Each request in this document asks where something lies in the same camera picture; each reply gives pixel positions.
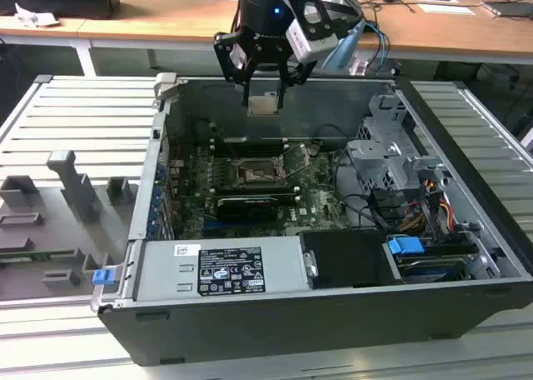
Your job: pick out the black graphics card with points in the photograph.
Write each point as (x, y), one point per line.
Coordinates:
(245, 209)

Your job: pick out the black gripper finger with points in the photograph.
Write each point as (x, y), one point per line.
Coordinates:
(227, 59)
(297, 73)

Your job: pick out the crumpled white paper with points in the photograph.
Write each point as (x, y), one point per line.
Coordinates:
(33, 18)

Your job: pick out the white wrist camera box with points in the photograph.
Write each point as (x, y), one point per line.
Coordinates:
(310, 42)

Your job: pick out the black plastic air shroud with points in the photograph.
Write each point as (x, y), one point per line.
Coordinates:
(345, 259)

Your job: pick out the grey laptop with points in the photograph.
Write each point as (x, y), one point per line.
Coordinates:
(510, 8)

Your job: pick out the silver CPU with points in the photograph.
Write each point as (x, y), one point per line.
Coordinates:
(263, 106)

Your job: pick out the black open PC case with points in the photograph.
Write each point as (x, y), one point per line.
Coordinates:
(291, 330)

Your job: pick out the hard disk in blue carrier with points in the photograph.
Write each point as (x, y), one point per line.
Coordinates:
(404, 246)

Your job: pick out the white paper sheet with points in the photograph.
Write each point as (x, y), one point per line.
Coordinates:
(445, 9)

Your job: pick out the black RAM slot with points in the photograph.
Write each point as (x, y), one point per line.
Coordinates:
(250, 146)
(258, 189)

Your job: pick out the CPU socket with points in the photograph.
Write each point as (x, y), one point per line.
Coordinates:
(268, 169)

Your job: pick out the green RAM stick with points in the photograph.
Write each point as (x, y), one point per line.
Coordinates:
(41, 255)

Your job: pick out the silver metal disk bay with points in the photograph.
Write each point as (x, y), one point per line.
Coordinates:
(375, 159)

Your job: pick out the grey power supply unit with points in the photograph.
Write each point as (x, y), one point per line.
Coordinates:
(166, 271)

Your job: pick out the blue case latch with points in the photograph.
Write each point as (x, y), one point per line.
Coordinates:
(103, 276)

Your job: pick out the green motherboard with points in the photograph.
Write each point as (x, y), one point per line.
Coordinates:
(316, 205)

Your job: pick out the wooden desk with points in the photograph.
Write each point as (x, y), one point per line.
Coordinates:
(133, 23)

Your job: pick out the grey parts rack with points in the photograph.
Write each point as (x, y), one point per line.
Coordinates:
(62, 230)

